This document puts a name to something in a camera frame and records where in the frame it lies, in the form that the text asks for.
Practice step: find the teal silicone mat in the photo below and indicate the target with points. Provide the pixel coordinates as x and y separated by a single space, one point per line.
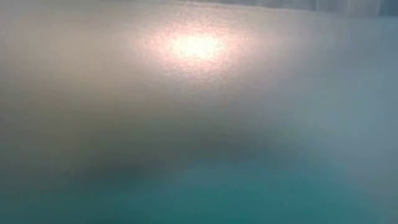
199 155

